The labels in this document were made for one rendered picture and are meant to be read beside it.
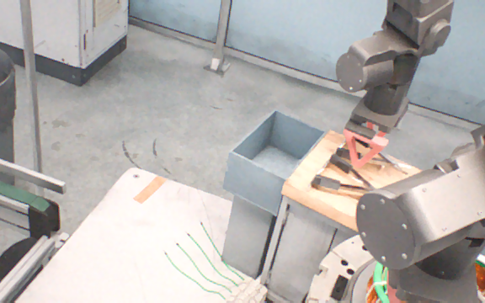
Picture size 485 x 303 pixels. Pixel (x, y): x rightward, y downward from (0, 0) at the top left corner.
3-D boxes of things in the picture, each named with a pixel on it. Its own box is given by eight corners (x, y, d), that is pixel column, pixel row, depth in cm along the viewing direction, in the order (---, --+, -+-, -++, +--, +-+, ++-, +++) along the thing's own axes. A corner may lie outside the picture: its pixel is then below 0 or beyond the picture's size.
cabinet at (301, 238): (254, 296, 108) (282, 194, 92) (296, 238, 122) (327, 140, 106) (350, 352, 102) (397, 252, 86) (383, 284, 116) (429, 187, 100)
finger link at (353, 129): (332, 165, 94) (346, 118, 88) (347, 143, 99) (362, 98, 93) (371, 182, 92) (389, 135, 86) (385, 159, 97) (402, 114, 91)
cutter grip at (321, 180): (312, 183, 90) (315, 176, 89) (313, 180, 90) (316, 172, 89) (338, 191, 89) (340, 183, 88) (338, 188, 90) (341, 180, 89)
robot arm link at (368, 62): (456, 22, 78) (412, -10, 83) (397, 36, 73) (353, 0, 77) (419, 92, 87) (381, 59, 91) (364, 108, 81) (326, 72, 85)
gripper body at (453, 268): (391, 302, 48) (423, 248, 43) (394, 212, 56) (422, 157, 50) (470, 324, 48) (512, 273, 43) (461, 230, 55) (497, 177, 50)
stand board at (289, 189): (280, 194, 92) (283, 183, 91) (326, 139, 106) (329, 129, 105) (399, 253, 86) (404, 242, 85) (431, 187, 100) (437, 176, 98)
